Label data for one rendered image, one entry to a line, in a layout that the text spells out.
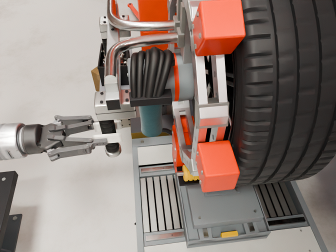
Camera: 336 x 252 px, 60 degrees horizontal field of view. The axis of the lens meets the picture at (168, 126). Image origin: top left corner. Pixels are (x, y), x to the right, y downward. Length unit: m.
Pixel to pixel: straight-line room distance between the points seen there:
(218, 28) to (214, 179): 0.30
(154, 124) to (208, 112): 0.54
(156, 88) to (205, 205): 0.80
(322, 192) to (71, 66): 1.90
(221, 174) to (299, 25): 0.32
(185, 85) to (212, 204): 0.66
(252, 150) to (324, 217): 1.12
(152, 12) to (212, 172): 0.79
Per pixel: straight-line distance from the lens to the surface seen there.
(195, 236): 1.34
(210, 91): 0.94
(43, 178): 1.77
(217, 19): 0.54
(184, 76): 0.80
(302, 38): 0.62
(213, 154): 0.64
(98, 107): 0.66
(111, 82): 0.62
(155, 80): 0.61
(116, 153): 0.80
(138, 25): 0.79
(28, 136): 0.77
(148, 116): 1.08
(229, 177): 0.63
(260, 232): 1.38
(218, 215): 1.30
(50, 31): 2.90
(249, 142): 0.62
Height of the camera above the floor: 1.40
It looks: 49 degrees down
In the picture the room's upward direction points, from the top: straight up
